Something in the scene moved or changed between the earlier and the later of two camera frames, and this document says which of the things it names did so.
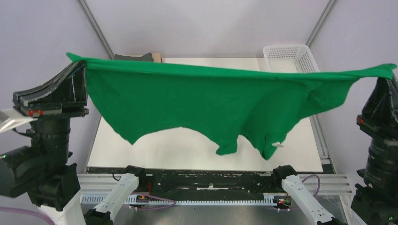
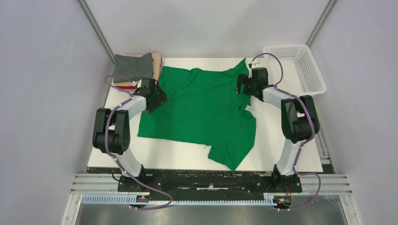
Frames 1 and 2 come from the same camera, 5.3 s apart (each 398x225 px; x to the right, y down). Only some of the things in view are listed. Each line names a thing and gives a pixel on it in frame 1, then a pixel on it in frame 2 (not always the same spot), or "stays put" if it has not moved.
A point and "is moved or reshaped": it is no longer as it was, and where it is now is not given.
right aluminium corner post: x=321 y=19 stays put
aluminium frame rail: x=322 y=184 stays put
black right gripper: x=381 y=108 -> x=244 y=79
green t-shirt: x=261 y=104 is moved or reshaped
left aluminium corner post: x=92 y=19 stays put
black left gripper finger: x=73 y=93 -> x=155 y=99
